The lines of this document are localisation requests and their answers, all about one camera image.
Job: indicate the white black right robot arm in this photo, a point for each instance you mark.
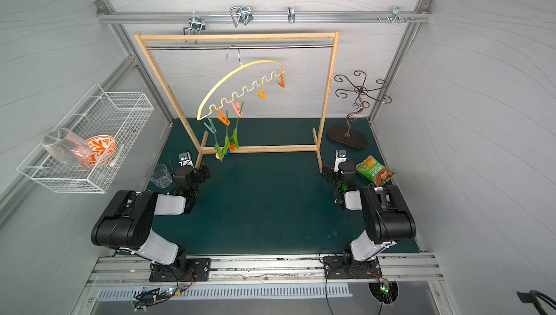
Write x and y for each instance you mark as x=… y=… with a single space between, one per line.
x=387 y=219

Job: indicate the pink clothes peg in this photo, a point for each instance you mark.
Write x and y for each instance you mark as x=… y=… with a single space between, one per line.
x=237 y=108

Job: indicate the copper wire cup stand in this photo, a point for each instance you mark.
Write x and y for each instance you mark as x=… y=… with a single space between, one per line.
x=346 y=135

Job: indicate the metal hook clamp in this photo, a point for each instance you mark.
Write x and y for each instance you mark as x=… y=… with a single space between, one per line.
x=195 y=26
x=241 y=14
x=396 y=16
x=291 y=14

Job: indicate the teal clothes peg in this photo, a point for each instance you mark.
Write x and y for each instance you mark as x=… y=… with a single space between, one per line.
x=210 y=126

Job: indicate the orange tulip green stem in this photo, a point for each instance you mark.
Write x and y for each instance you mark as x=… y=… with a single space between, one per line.
x=235 y=135

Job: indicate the orange patterned bowl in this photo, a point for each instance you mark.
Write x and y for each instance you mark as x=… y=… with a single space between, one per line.
x=103 y=151

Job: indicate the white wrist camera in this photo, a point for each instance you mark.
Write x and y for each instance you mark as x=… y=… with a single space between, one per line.
x=185 y=159
x=340 y=157

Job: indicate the blue tulip green stem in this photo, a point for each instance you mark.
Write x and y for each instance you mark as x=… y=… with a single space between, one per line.
x=226 y=147

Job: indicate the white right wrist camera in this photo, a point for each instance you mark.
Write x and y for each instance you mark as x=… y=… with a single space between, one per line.
x=340 y=157

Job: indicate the yellow wavy clothes hanger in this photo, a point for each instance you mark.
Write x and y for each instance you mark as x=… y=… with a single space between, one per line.
x=246 y=78

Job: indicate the wooden clothes rack frame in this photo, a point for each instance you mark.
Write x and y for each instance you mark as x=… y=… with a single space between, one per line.
x=200 y=145

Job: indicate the white wire basket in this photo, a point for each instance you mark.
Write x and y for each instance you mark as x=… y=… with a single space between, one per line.
x=121 y=115

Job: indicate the aluminium top rail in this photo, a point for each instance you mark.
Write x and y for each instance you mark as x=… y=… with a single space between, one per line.
x=259 y=17

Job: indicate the orange clothes peg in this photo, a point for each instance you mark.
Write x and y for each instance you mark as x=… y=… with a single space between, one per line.
x=261 y=94
x=223 y=118
x=281 y=81

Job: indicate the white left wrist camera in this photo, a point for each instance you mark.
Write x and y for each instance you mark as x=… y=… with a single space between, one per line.
x=185 y=159

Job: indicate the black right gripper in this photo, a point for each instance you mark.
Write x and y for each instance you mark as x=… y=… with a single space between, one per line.
x=329 y=173

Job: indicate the clear drinking glass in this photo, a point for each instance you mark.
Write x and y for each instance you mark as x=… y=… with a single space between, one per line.
x=161 y=177

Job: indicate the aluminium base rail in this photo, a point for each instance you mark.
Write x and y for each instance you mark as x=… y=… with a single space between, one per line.
x=267 y=269

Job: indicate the metal rack rod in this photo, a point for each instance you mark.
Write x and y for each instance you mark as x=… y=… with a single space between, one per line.
x=267 y=47

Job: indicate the green snack bag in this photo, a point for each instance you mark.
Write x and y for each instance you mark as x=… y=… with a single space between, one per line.
x=376 y=172

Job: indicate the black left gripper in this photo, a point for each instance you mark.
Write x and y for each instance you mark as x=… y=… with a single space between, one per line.
x=203 y=173

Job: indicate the clear glass pitcher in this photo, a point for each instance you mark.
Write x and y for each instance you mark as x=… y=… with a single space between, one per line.
x=67 y=147

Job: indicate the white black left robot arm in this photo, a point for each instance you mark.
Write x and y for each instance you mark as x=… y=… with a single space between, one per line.
x=127 y=222

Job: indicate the pink tulip green stem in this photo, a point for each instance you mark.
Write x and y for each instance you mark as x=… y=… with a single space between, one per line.
x=217 y=148

